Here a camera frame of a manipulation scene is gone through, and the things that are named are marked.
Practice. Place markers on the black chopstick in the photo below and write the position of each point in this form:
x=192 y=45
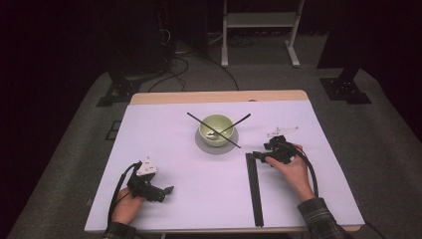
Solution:
x=240 y=119
x=199 y=120

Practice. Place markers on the pale green bowl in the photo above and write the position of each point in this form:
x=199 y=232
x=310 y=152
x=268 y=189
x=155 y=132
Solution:
x=215 y=122

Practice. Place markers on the long black grooved bar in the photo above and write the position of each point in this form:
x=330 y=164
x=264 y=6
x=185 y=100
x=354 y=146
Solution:
x=254 y=192

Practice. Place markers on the black metal stand base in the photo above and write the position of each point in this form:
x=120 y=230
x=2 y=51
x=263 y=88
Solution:
x=119 y=91
x=345 y=88

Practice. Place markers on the person's right hand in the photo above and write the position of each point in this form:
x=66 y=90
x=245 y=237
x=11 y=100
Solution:
x=295 y=176

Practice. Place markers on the person's left hand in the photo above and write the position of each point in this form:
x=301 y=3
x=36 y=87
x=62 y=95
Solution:
x=126 y=209

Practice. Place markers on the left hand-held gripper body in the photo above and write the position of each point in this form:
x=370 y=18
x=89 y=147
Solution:
x=142 y=186

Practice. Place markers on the white metal stand frame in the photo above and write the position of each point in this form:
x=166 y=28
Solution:
x=262 y=20

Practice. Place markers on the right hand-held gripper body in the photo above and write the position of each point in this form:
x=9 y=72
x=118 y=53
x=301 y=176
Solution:
x=283 y=151

